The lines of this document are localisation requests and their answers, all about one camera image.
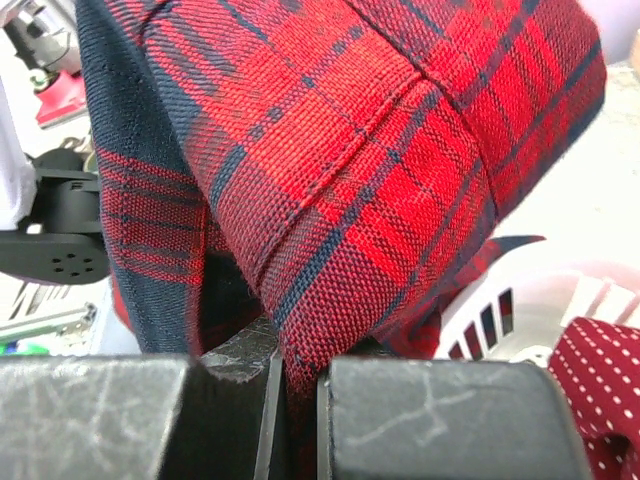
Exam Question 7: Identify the white laundry basket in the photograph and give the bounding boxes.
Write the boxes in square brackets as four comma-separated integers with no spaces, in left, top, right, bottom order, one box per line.
[434,258,639,368]

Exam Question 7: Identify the red polka dot garment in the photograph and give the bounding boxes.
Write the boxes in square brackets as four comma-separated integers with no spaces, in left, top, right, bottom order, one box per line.
[548,317,640,480]

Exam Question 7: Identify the red black plaid skirt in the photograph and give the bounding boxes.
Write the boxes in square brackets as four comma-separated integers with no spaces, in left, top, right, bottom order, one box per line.
[76,1,606,397]

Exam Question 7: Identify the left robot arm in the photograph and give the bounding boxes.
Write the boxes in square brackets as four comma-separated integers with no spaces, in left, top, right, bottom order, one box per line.
[1,94,110,285]

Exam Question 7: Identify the aluminium rail frame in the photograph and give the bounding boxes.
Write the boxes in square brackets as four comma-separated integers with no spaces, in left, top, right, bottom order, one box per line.
[1,303,97,344]

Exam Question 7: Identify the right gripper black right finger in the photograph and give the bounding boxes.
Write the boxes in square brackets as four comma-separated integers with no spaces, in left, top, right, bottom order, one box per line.
[317,356,593,480]

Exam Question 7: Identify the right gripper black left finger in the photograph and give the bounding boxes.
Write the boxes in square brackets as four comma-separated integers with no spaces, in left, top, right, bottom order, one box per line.
[1,319,286,479]

